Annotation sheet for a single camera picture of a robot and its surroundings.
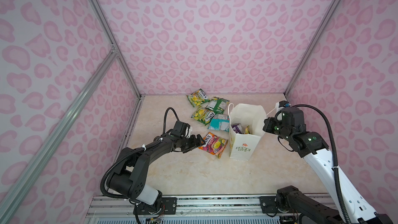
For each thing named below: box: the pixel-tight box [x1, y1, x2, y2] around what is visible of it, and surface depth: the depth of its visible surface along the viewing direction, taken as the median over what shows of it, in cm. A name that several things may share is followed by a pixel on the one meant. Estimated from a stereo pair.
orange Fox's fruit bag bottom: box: [197, 131, 229, 159], surface depth 92 cm
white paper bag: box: [228, 102, 267, 161], surface depth 82 cm
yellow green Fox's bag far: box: [186, 88, 210, 108], surface depth 118 cm
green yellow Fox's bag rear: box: [191, 105, 216, 126], surface depth 106 cm
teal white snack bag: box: [207, 113, 230, 133], surface depth 103 cm
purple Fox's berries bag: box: [230, 123, 243, 135], surface depth 92 cm
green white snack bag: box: [205, 96, 230, 116], surface depth 112 cm
